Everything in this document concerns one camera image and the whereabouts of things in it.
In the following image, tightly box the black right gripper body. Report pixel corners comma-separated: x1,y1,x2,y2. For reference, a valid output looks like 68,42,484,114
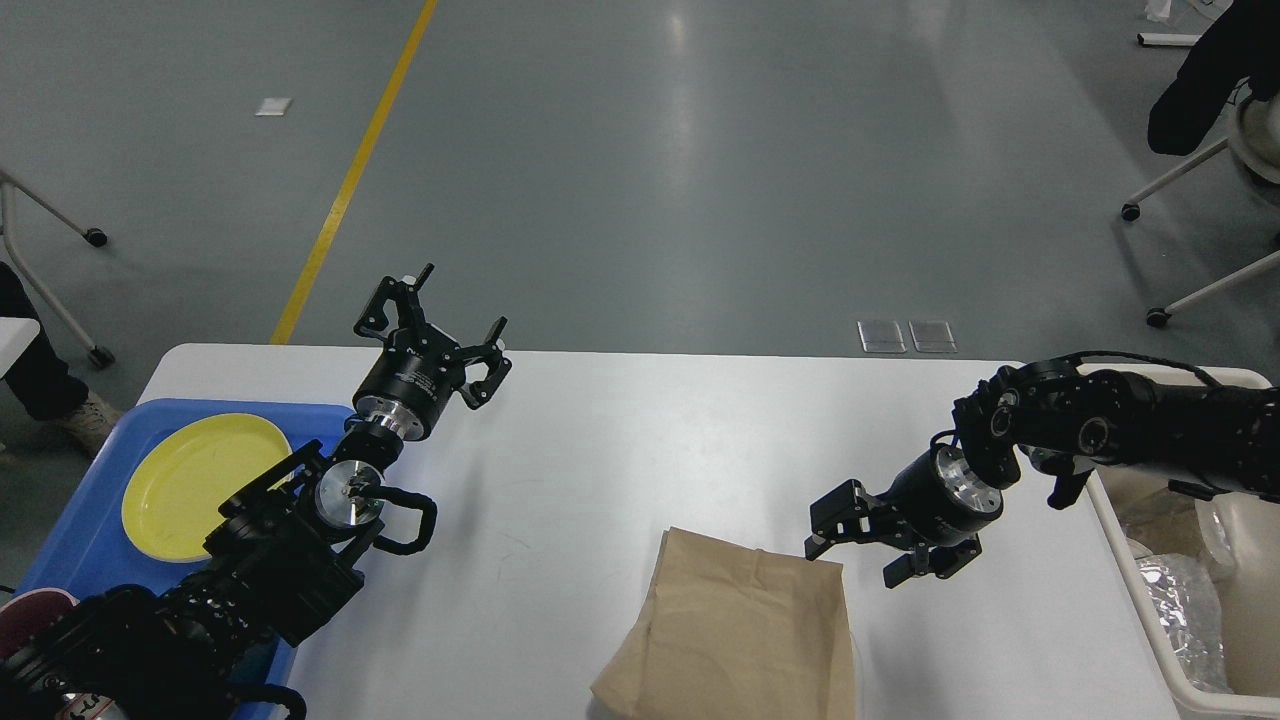
876,443,1004,579

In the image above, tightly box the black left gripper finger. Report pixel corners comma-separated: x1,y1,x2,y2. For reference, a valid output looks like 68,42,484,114
352,263,435,346
454,316,512,409

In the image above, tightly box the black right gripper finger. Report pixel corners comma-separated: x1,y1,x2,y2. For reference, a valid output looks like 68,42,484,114
804,479,881,561
882,548,938,589

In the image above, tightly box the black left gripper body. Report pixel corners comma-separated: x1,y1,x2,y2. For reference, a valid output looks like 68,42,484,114
353,338,463,441

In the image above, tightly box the brown paper bag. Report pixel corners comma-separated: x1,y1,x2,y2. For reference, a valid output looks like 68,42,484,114
590,528,858,719

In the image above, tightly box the yellow plate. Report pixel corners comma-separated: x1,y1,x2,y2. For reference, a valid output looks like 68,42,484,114
122,413,291,564

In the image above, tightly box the silver foil bag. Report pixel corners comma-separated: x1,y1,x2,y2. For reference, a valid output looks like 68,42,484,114
1135,553,1234,694

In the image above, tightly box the dark teal mug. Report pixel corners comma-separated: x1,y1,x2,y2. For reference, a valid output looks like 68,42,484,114
228,635,292,685

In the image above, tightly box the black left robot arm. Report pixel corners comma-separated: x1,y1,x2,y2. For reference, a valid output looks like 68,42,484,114
3,265,512,719

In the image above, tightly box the right floor outlet cover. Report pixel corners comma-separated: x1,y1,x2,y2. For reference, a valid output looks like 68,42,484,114
908,322,957,354

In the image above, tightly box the floor outlet cover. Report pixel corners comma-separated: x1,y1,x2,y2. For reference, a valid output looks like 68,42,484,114
856,320,908,354
908,322,957,354

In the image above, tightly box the left floor outlet cover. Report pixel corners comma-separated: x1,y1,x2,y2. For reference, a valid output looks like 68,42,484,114
856,320,908,354

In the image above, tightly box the clear plastic bag in bin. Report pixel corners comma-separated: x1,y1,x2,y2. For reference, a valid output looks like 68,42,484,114
1116,491,1239,582

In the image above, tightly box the white plastic bin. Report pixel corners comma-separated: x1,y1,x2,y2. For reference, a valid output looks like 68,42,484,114
1042,364,1280,719

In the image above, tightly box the white rolling rack leg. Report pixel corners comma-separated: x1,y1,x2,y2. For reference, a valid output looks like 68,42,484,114
1,167,116,370

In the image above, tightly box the person's foot in shoe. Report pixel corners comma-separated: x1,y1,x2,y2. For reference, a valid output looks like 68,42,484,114
0,263,122,456

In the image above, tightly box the pink mug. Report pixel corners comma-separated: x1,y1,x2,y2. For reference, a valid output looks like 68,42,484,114
1,587,79,661

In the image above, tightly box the white office chair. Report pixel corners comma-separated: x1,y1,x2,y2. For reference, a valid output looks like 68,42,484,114
1120,79,1280,329

